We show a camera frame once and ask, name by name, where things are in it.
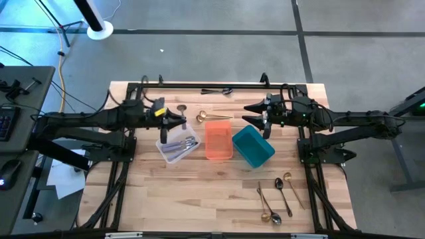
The teal plastic bin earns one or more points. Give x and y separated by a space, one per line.
254 146

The yellow tag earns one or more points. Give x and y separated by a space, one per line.
159 112

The dark grey desk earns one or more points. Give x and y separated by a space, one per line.
13 206
23 89

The black caster wheel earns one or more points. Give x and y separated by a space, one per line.
37 217

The white round stand base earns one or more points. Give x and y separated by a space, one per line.
99 33

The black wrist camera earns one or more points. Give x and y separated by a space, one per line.
157 103
278 104

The white paper sheet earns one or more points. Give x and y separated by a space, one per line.
66 179

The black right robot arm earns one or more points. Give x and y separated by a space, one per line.
358 117

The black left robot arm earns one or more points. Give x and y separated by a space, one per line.
99 117

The silver aluminium bracket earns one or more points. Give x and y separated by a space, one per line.
308 236
123 235

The clear plastic bin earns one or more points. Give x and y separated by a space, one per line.
194 132

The black tripod stand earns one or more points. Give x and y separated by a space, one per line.
63 26

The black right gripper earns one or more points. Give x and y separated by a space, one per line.
280 119

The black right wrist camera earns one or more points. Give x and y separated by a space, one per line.
278 104

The black clamp tool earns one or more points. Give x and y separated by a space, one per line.
15 88

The black keyboard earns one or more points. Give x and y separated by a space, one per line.
6 123

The black stand with green light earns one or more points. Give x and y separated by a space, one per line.
408 149

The orange plastic bin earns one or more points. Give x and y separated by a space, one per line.
219 142

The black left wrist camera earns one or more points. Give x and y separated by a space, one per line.
157 103

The black pole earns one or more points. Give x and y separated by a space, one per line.
88 13

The black computer mouse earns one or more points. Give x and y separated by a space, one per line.
9 172

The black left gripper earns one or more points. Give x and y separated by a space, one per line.
154 121

